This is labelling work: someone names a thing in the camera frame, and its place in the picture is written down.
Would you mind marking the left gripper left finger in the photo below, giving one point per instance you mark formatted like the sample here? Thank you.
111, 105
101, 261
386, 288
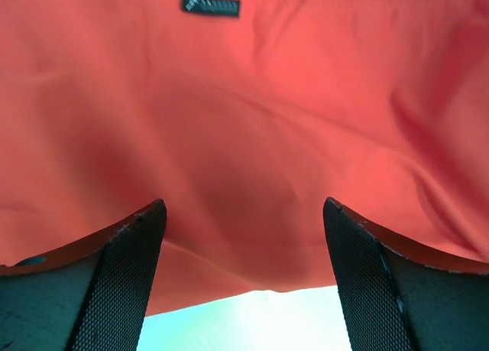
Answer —
90, 294

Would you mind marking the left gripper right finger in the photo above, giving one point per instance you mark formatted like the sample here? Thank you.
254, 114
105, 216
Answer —
398, 294

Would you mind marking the orange shorts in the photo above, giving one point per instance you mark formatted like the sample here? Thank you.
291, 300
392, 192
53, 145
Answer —
243, 116

